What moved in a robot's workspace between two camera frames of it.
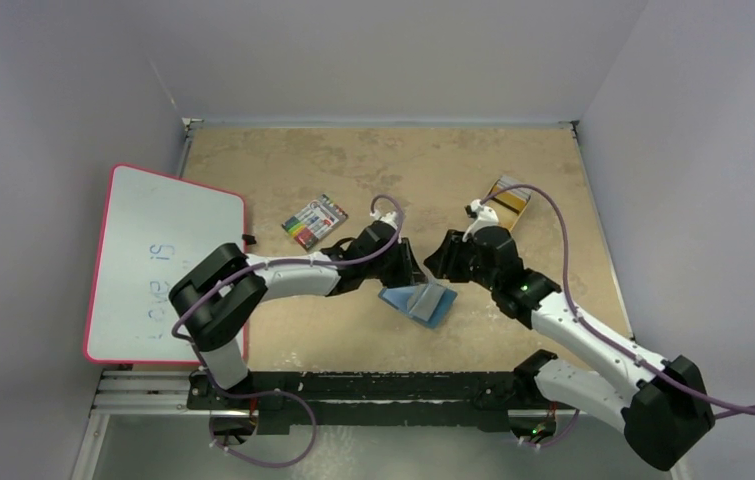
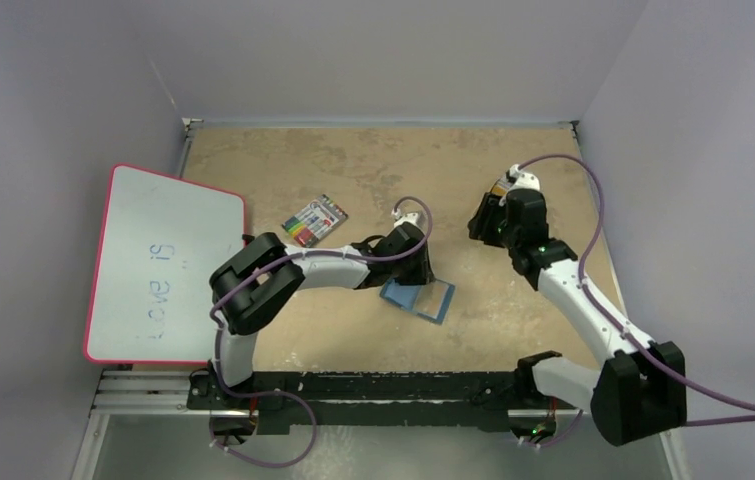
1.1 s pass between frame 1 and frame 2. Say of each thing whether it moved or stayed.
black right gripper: moved
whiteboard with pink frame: stayed
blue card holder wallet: stayed
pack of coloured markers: stayed
